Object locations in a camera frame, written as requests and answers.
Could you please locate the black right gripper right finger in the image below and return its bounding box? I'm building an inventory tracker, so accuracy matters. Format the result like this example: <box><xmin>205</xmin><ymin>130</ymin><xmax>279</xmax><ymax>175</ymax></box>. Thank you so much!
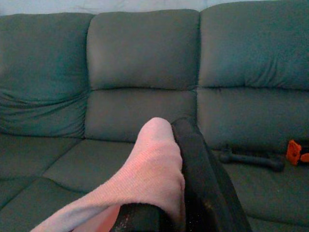
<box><xmin>171</xmin><ymin>117</ymin><xmax>252</xmax><ymax>232</ymax></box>

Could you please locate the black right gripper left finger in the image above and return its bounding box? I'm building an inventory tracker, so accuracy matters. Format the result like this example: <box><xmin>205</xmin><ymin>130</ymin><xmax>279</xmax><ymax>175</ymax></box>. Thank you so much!
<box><xmin>112</xmin><ymin>203</ymin><xmax>174</xmax><ymax>232</ymax></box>

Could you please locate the pink garment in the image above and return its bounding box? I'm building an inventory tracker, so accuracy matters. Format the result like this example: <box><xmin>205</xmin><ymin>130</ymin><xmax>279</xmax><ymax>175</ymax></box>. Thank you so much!
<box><xmin>30</xmin><ymin>117</ymin><xmax>186</xmax><ymax>232</ymax></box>

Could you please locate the orange and black tool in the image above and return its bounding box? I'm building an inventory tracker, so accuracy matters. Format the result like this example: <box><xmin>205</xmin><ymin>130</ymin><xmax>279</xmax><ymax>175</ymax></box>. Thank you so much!
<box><xmin>285</xmin><ymin>139</ymin><xmax>309</xmax><ymax>166</ymax></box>

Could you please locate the dark green sofa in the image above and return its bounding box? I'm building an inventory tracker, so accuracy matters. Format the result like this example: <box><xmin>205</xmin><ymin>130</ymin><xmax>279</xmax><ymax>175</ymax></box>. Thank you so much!
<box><xmin>0</xmin><ymin>0</ymin><xmax>309</xmax><ymax>232</ymax></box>

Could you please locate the bluish sofa back cushion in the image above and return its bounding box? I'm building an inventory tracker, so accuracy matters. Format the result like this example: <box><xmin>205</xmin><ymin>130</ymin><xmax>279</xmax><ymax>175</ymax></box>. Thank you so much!
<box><xmin>0</xmin><ymin>12</ymin><xmax>95</xmax><ymax>139</ymax></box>

